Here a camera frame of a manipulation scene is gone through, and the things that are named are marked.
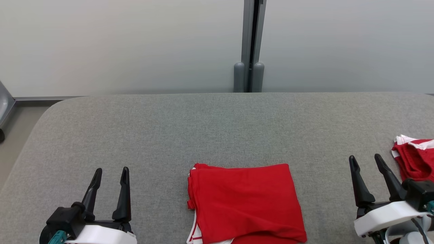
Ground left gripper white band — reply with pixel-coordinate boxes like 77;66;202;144
66;166;138;244

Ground right arm cable teal plug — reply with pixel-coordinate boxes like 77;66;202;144
410;201;434;244

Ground grey metal stand leg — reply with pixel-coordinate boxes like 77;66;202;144
0;81;16;143

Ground grey cylindrical partition foot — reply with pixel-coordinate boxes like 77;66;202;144
233;62;245;93
252;62;265;93

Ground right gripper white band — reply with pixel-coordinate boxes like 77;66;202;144
349;154;430;237

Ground red and white garment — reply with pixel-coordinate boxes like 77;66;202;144
186;163;308;244
391;135;434;183

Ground grey metal partition post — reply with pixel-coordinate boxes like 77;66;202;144
241;0;267;93

